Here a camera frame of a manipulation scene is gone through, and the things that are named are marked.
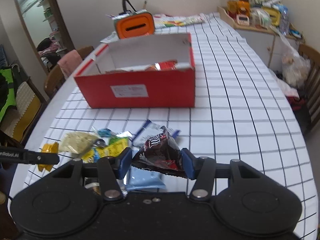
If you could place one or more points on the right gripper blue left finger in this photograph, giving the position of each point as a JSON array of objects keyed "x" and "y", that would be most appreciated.
[{"x": 110, "y": 170}]

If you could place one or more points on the clear plastic bag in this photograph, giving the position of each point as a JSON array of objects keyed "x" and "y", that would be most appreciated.
[{"x": 295, "y": 69}]

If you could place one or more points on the pink towel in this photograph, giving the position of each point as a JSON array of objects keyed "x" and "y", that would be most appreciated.
[{"x": 69, "y": 62}]

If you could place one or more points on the white digital timer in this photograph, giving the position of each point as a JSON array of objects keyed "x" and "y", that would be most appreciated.
[{"x": 243, "y": 20}]

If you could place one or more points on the yellow snack packet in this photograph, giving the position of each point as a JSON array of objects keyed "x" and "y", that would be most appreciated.
[{"x": 113, "y": 149}]

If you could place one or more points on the papers beside tissue box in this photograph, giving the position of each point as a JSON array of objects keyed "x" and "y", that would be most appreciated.
[{"x": 113, "y": 37}]

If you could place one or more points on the green black jacket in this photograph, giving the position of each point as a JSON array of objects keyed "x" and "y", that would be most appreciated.
[{"x": 8, "y": 99}]

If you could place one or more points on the orange green tissue box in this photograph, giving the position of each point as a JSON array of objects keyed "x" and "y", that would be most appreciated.
[{"x": 134, "y": 24}]

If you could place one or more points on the red cardboard box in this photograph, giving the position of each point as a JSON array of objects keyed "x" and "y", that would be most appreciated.
[{"x": 144, "y": 89}]

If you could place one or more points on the beige snack packet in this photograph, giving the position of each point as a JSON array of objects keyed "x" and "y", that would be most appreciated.
[{"x": 77, "y": 142}]

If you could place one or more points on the white checked tablecloth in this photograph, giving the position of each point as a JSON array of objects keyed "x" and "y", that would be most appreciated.
[{"x": 240, "y": 113}]

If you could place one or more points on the colourful packet at table end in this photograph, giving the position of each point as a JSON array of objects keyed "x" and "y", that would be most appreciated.
[{"x": 163, "y": 21}]

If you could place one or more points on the dark brown chocolate packet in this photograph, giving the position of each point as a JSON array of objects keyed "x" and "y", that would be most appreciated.
[{"x": 160, "y": 153}]

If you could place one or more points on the white blue snack packet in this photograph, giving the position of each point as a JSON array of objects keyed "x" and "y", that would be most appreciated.
[{"x": 151, "y": 129}]

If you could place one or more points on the wooden tray of bottles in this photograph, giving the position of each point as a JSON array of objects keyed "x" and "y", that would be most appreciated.
[{"x": 264, "y": 15}]

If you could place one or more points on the wooden chair with pink towel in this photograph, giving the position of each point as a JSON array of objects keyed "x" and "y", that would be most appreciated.
[{"x": 56, "y": 79}]

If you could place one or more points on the white cabinet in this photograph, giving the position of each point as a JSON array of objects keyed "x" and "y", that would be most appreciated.
[{"x": 267, "y": 46}]

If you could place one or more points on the light blue snack packet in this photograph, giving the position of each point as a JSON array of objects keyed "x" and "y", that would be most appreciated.
[{"x": 138, "y": 179}]

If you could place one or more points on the small orange yellow packet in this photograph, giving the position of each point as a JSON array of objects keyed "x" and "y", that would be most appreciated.
[{"x": 51, "y": 157}]

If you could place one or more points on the red snack bag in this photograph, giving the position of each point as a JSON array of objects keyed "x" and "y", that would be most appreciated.
[{"x": 159, "y": 66}]

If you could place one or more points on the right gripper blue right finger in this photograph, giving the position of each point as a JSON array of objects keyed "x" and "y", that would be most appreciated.
[{"x": 202, "y": 171}]

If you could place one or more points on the right wooden chair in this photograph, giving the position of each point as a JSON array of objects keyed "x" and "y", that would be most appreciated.
[{"x": 312, "y": 84}]

